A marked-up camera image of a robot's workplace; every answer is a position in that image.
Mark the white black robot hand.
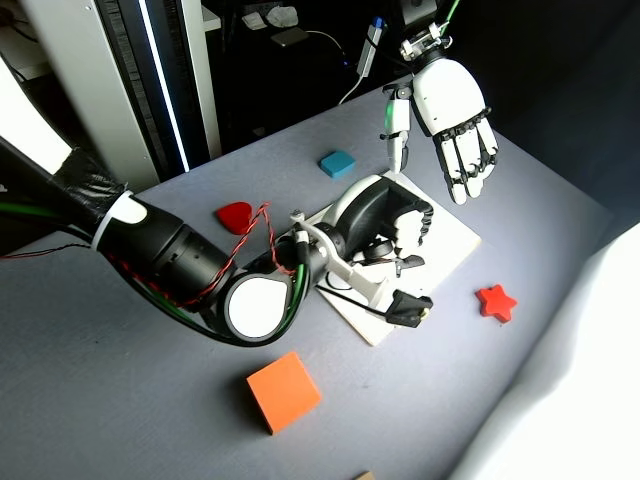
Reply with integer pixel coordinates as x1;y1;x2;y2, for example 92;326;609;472
378;57;500;205
327;173;435;267

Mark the blue block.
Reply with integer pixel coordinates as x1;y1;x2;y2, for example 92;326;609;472
318;148;358;180

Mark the white paper pad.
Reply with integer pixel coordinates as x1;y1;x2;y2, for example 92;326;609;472
287;169;482;347

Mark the white adapter with blue plug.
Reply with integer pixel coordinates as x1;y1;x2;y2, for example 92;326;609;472
338;15;389;105

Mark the red heart block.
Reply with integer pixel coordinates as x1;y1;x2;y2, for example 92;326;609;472
215;201;256;236

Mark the red star block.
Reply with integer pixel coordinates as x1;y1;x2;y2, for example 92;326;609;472
474;283;519;325

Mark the grey flat box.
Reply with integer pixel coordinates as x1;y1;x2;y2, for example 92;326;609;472
270;27;311;48

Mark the crumpled white cloth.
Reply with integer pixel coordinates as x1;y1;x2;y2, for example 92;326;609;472
265;5;300;29

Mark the orange square block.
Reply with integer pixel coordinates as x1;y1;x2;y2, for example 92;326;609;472
245;350;323;435

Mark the blurred white foreground shell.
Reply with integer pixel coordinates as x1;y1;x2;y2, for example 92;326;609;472
447;234;640;480

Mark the white metal cabinet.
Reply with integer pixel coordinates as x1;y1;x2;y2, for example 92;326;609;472
19;0;224;194

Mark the grey table cloth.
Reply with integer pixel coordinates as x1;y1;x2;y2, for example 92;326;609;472
0;84;616;480

